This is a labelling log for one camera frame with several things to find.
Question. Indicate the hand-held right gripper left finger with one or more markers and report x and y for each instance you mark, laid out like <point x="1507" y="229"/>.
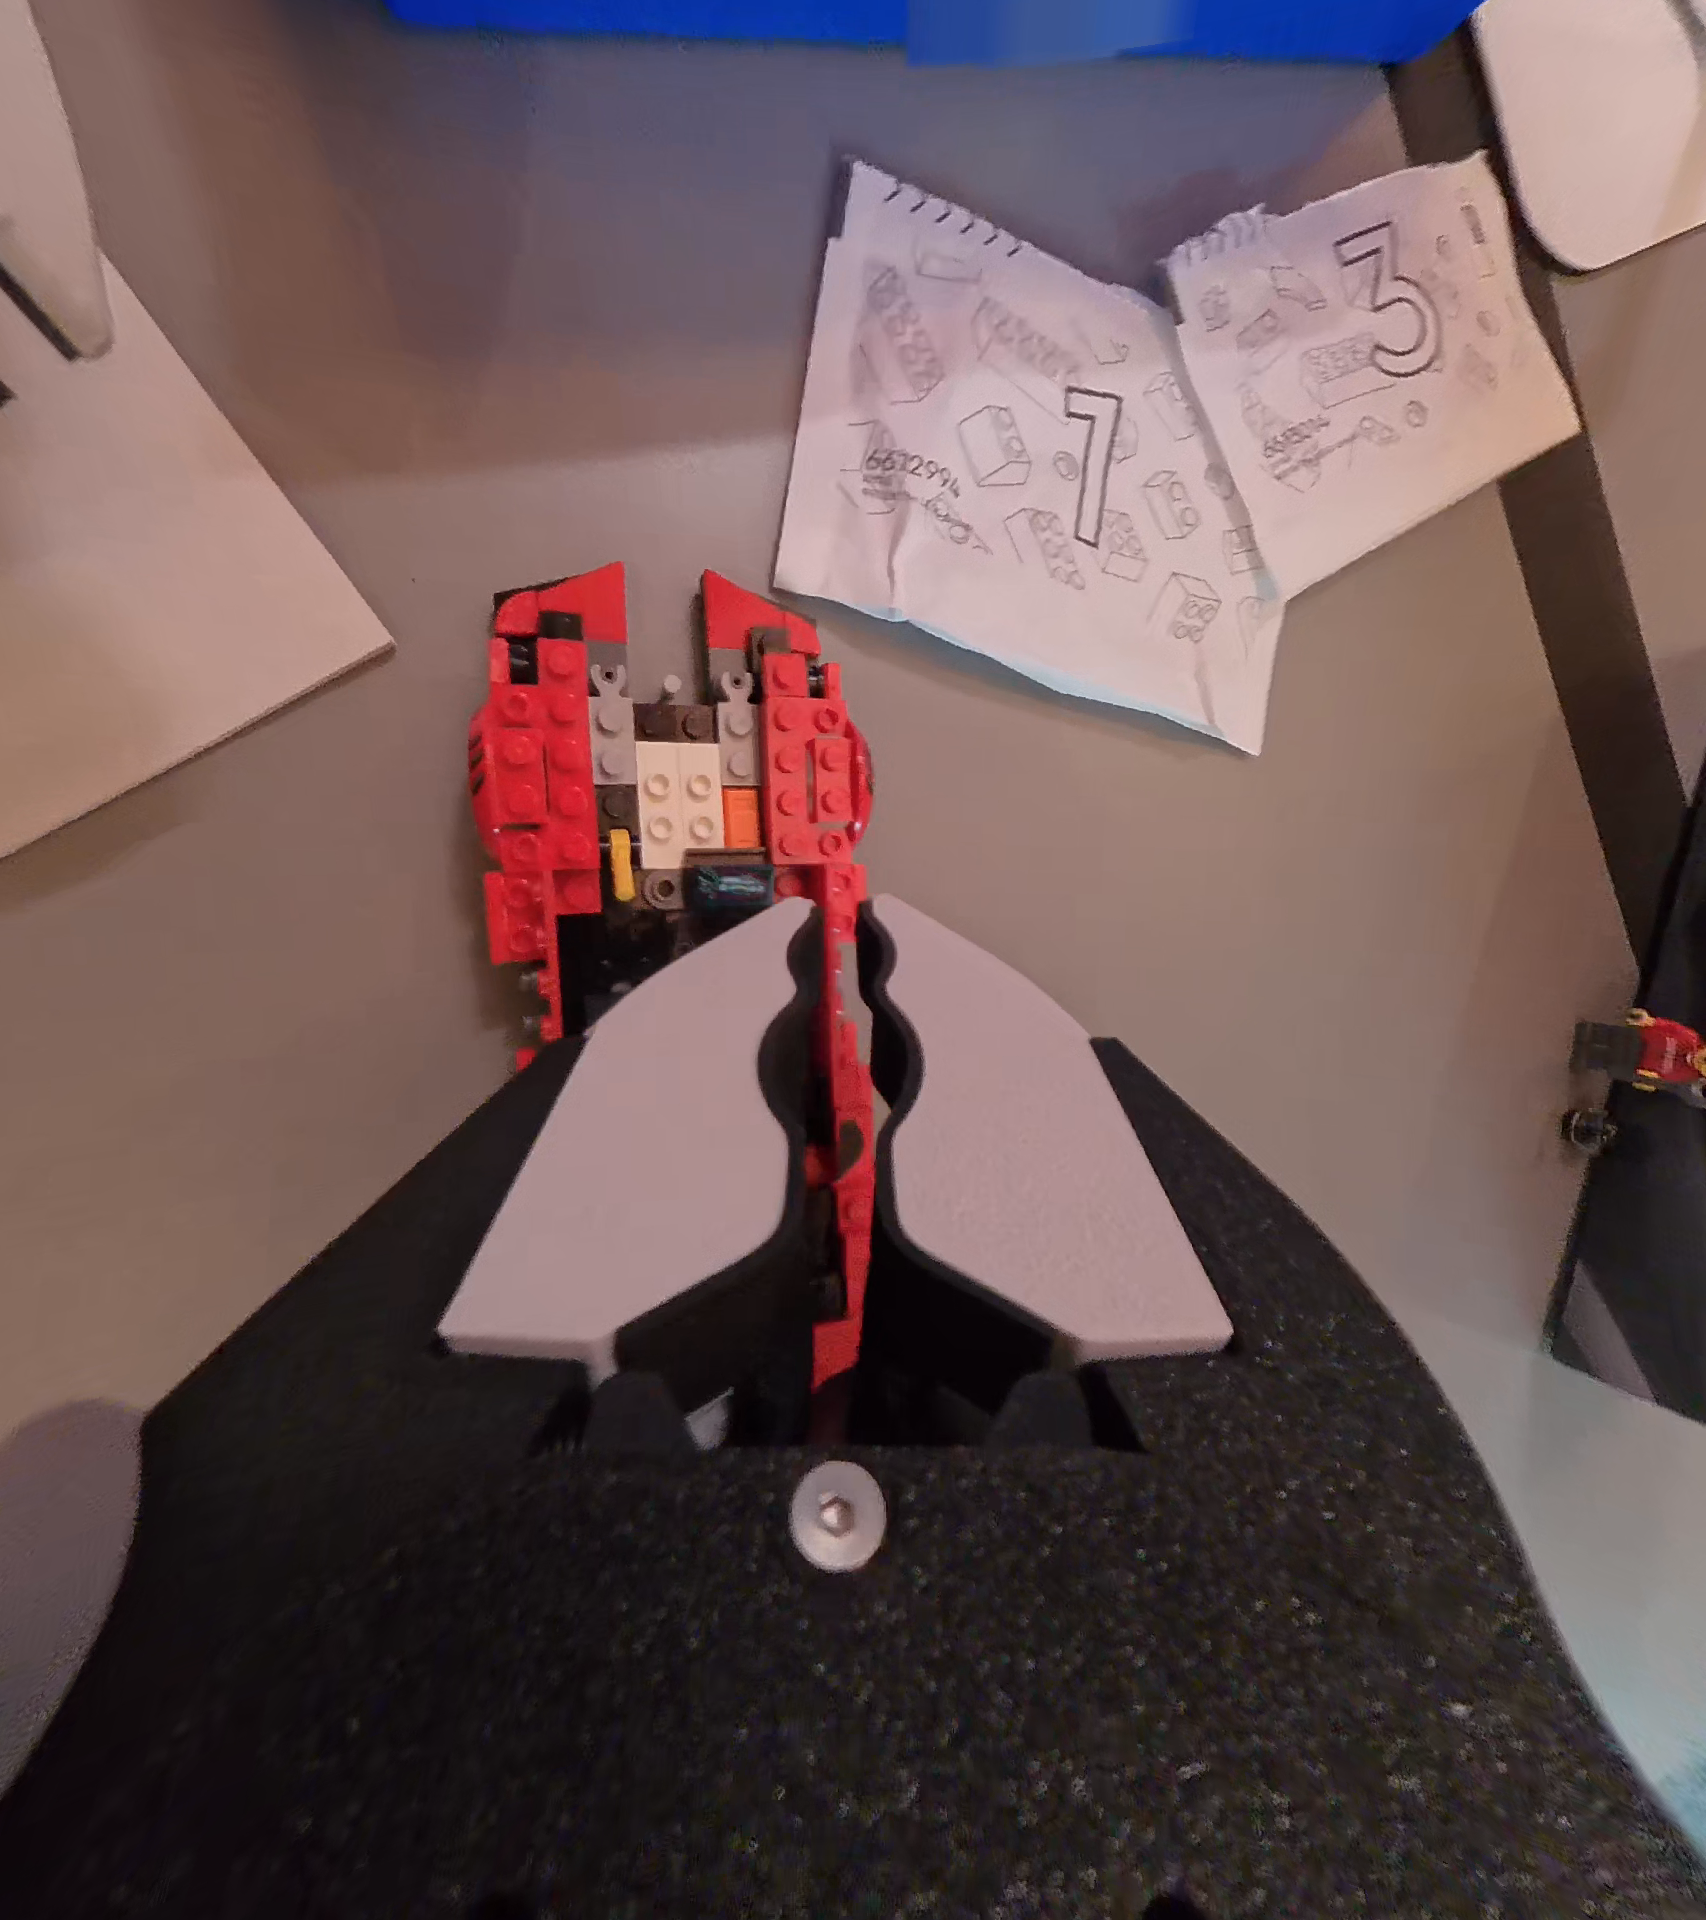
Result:
<point x="642" y="1170"/>

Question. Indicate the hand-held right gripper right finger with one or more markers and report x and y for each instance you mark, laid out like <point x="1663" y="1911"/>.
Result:
<point x="1032" y="1185"/>

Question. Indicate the red brick toy car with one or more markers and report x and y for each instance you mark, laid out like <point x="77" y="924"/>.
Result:
<point x="673" y="750"/>

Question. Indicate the red toy minifigure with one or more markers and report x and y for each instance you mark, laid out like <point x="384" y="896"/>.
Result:
<point x="1670" y="1051"/>

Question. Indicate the folded paper instruction sheet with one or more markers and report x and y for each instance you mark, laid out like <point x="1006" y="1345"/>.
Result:
<point x="1032" y="495"/>

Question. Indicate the white printed paper bag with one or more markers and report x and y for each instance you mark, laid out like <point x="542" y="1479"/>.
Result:
<point x="1378" y="374"/>

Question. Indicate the large blue plastic bin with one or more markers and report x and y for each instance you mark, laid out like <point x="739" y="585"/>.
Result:
<point x="642" y="22"/>

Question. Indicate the white rounded panel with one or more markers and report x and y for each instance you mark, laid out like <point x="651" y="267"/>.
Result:
<point x="1649" y="120"/>

